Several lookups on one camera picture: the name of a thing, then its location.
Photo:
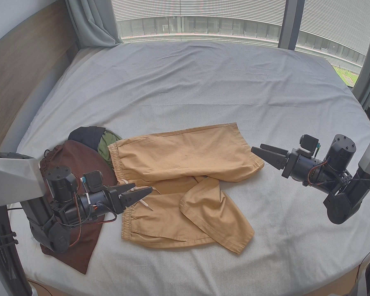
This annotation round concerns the brown garment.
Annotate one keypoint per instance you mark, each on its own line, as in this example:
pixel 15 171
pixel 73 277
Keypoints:
pixel 80 251

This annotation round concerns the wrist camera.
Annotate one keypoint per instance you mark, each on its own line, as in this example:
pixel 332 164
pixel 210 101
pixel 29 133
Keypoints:
pixel 92 180
pixel 310 143

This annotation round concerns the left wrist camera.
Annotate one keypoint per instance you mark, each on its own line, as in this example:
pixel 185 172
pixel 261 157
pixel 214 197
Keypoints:
pixel 92 180

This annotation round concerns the bed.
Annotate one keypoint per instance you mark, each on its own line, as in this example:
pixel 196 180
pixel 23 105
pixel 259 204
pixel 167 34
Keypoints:
pixel 219 88

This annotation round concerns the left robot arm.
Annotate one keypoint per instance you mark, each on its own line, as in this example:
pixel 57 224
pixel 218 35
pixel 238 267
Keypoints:
pixel 60 183

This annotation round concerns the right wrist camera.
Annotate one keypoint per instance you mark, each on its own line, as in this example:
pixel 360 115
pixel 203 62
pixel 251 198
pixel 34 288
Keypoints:
pixel 310 143

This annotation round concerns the black garment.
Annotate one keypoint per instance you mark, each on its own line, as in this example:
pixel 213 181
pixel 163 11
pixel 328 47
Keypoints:
pixel 83 136

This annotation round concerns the window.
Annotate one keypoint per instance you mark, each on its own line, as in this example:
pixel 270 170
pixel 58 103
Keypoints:
pixel 291 11

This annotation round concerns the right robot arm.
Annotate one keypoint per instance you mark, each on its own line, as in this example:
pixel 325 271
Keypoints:
pixel 342 153

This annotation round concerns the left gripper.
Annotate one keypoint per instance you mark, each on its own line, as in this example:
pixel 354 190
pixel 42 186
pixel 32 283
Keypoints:
pixel 111 202

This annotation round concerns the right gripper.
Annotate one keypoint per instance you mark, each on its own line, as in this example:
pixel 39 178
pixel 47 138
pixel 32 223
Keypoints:
pixel 299 168

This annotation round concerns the green garment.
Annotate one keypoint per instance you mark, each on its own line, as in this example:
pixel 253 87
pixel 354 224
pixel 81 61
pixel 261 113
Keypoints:
pixel 103 149

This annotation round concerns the tan shorts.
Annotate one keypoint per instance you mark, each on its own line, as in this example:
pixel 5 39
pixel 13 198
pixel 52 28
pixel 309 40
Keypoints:
pixel 188 153

